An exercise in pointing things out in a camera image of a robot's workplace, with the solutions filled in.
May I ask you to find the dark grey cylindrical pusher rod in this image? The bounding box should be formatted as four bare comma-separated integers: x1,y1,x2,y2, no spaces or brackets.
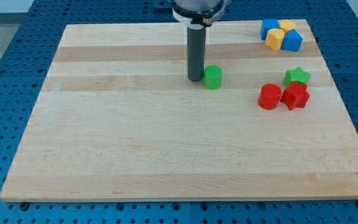
187,28,206,82

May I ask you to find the green cylinder block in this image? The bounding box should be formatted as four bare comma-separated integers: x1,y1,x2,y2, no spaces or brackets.
204,65,223,90

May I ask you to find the blue cube block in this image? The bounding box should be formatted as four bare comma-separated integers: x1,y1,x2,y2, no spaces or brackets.
260,19,280,40

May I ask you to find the yellow heart block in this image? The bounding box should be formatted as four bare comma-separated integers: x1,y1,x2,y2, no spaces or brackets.
265,29,285,51

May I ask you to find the yellow hexagon block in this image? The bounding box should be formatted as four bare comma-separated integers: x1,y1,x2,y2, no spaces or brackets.
279,19,296,34

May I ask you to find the blue pentagon block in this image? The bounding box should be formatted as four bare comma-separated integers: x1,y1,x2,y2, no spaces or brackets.
281,29,303,52

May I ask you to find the red cylinder block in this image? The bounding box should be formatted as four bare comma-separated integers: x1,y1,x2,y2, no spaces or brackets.
258,83,282,110

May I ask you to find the green star block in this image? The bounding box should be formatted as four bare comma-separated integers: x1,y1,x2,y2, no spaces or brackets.
283,67,311,87

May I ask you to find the light wooden board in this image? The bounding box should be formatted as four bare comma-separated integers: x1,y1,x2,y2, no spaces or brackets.
0,19,358,202

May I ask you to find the red star block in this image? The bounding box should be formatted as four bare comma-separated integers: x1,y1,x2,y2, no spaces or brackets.
280,82,310,110

